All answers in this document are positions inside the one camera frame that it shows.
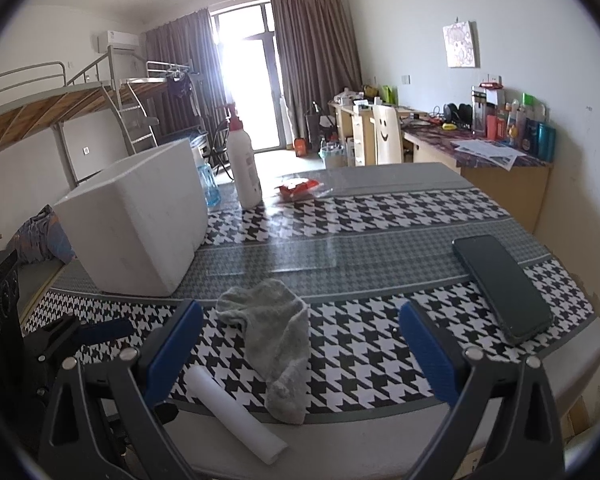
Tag metal bed ladder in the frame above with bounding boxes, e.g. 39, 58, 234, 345
100, 80, 159, 154

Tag white bottle red cap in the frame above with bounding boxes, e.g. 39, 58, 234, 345
227, 105, 264, 210

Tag wooden desk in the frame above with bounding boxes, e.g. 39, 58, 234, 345
329, 99, 554, 234

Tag dark hanging clothes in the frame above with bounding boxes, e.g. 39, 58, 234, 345
164, 70, 194, 100

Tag blue patterned quilt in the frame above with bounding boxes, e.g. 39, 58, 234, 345
7, 205, 76, 265

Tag cluster of toiletry bottles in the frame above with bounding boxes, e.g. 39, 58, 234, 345
470, 82, 557, 164

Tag wall poster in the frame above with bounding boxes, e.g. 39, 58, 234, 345
442, 20, 480, 69

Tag black smartphone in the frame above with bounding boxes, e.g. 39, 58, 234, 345
452, 234, 555, 346

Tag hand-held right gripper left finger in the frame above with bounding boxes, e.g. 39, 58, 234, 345
39, 300, 206, 480

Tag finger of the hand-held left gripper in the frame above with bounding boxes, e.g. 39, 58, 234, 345
22, 314, 137, 376

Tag black headphones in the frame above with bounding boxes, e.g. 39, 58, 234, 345
442, 102, 474, 124

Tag white air conditioner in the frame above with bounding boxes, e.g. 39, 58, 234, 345
96, 30, 140, 54

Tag white rolled foam tube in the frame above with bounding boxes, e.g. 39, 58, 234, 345
186, 366, 289, 465

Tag wide brown curtain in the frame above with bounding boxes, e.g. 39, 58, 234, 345
270, 0, 366, 149

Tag white foam box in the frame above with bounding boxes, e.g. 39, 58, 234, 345
53, 138, 210, 297

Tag clear bottle blue liquid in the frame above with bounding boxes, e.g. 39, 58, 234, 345
190, 145, 224, 209

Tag red snack packet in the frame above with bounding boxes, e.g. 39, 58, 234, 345
278, 178, 321, 204

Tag grey sock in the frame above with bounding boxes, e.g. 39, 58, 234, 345
215, 280, 311, 425

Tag narrow brown curtain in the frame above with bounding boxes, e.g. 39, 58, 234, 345
142, 7, 229, 142

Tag metal bunk bed with ladder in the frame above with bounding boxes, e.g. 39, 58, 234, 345
0, 60, 157, 197

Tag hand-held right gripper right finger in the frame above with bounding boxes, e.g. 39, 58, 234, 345
398, 301, 567, 480

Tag white papers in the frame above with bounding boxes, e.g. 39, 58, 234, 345
450, 138, 521, 169

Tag glass balcony door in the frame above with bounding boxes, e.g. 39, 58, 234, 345
211, 2, 286, 154

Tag clear plastic sheet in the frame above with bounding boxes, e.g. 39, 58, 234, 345
205, 237, 339, 279

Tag white bucket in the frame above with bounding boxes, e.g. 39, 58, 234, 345
319, 142, 349, 170

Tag black folding chair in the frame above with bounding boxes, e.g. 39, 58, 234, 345
207, 120, 231, 176

